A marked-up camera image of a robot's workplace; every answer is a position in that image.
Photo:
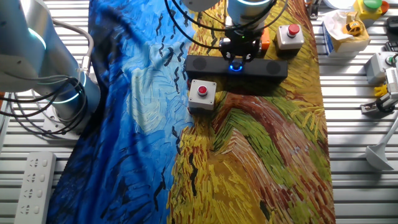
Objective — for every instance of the black keypad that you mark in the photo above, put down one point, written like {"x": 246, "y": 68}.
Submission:
{"x": 392, "y": 46}

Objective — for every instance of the grey box raised red button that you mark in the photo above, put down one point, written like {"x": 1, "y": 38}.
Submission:
{"x": 289, "y": 40}

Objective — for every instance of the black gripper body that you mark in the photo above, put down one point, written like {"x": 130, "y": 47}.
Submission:
{"x": 241, "y": 43}

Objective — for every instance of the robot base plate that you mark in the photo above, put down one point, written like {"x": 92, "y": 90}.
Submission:
{"x": 70, "y": 135}

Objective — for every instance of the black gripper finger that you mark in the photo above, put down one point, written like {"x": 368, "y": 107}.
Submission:
{"x": 249, "y": 57}
{"x": 228, "y": 56}

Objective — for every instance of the black speaker bar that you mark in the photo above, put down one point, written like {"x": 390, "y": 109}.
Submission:
{"x": 211, "y": 67}

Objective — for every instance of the cardboard box with white paper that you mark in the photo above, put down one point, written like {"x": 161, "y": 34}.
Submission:
{"x": 345, "y": 45}

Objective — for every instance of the yellow toy car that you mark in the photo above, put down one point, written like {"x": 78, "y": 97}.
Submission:
{"x": 353, "y": 28}

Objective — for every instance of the yellow box green button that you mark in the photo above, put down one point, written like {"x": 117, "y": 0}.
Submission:
{"x": 370, "y": 9}

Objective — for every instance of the white power strip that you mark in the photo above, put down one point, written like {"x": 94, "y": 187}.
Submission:
{"x": 34, "y": 186}

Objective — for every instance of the grey box flat red button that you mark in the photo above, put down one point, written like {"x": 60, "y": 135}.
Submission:
{"x": 202, "y": 99}

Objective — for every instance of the white ribbed device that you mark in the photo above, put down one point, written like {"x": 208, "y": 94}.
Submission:
{"x": 392, "y": 81}

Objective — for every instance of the yellow plastic clip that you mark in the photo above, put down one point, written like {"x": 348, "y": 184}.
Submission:
{"x": 381, "y": 91}

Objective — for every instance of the painted wheatfield print cloth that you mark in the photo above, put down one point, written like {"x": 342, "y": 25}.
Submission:
{"x": 248, "y": 155}

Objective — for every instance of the small metal foot bracket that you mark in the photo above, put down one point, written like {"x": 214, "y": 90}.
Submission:
{"x": 371, "y": 108}

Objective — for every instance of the black device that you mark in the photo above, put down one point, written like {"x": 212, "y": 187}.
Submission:
{"x": 393, "y": 24}

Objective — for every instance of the dark metal post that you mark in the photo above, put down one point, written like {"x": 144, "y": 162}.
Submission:
{"x": 314, "y": 9}

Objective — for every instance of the grey control box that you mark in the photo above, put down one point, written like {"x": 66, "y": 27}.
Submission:
{"x": 376, "y": 70}

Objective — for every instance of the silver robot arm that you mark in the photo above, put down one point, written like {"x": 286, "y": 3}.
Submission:
{"x": 31, "y": 46}

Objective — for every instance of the blue-lit speaker volume knob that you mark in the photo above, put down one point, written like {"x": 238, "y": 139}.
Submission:
{"x": 236, "y": 67}

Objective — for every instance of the orange box red button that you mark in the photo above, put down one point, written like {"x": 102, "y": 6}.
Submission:
{"x": 265, "y": 40}

